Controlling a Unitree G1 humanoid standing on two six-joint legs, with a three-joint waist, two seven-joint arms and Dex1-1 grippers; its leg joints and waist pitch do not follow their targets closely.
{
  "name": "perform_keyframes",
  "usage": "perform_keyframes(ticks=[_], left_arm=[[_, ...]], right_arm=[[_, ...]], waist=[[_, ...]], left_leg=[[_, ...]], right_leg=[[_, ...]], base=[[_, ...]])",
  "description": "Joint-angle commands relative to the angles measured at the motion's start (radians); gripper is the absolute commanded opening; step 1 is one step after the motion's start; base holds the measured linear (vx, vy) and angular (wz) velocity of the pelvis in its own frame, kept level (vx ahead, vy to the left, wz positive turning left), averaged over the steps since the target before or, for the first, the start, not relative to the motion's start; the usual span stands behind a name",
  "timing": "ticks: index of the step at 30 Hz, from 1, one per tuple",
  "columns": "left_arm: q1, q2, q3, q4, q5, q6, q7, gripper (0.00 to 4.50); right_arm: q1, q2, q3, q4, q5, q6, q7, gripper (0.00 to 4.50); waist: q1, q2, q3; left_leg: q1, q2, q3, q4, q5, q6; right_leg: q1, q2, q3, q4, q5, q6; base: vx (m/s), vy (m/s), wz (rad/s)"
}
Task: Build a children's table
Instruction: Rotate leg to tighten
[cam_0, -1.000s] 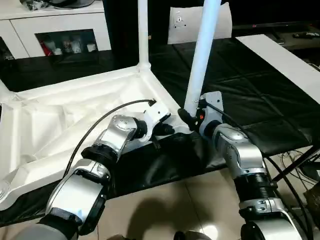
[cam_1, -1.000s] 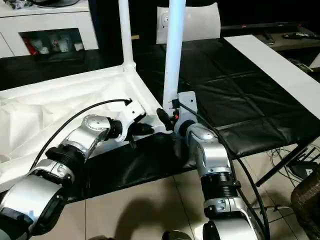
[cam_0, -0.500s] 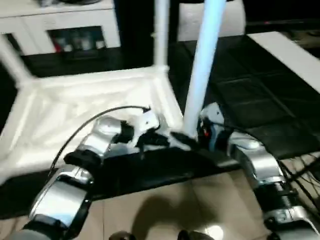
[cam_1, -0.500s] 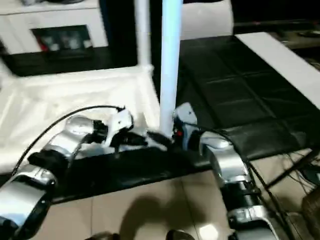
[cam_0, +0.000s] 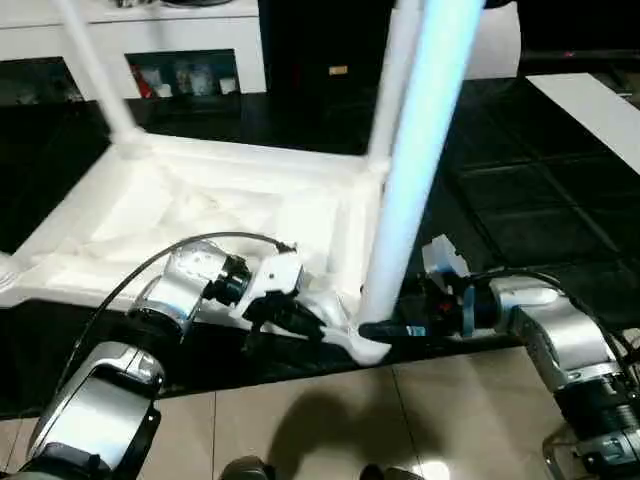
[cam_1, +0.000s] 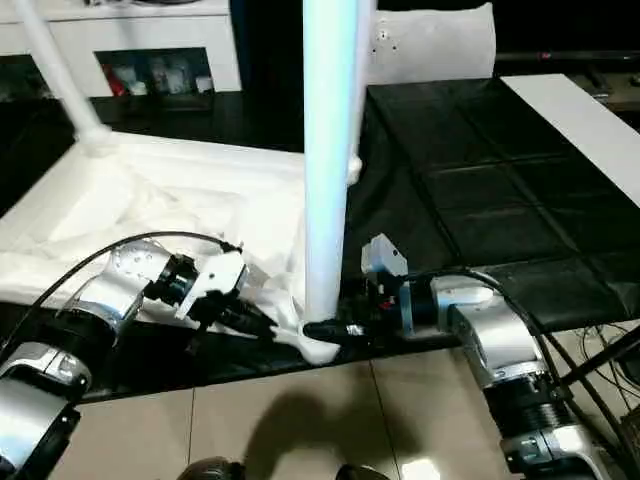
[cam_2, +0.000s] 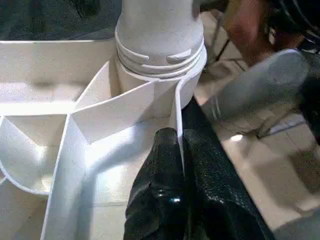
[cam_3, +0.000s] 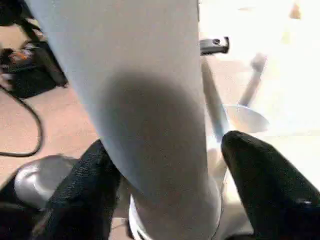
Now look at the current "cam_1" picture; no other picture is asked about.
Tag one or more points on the white jar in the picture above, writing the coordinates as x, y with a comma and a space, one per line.
175, 82

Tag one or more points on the dark robot foot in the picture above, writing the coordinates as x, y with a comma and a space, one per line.
360, 472
212, 470

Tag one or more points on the black cabinet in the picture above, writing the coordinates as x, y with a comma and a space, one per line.
270, 65

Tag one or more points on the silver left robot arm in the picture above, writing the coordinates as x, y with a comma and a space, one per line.
100, 300

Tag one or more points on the small white cup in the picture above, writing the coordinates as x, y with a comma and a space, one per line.
202, 84
138, 88

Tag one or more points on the white glass-door cabinet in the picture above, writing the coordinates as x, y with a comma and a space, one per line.
125, 30

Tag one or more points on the brown woven basket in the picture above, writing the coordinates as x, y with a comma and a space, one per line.
631, 432

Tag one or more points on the white table leg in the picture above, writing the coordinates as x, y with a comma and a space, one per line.
330, 150
359, 100
55, 75

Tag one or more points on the red packet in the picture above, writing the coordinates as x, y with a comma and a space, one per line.
117, 82

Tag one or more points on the black tangled bundle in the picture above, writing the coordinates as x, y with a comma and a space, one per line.
95, 2

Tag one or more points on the white chair back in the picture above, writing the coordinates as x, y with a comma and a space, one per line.
440, 45

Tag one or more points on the dark robot left foot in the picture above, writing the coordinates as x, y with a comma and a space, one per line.
212, 470

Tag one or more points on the dark robot right foot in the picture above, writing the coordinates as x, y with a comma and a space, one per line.
360, 472

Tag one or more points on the white plastic table top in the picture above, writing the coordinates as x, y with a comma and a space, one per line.
150, 190

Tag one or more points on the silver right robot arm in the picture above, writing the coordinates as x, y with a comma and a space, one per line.
500, 330

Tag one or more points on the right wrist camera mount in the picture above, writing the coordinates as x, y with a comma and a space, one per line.
382, 260

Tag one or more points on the black tripod leg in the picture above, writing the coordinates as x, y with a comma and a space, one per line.
605, 362

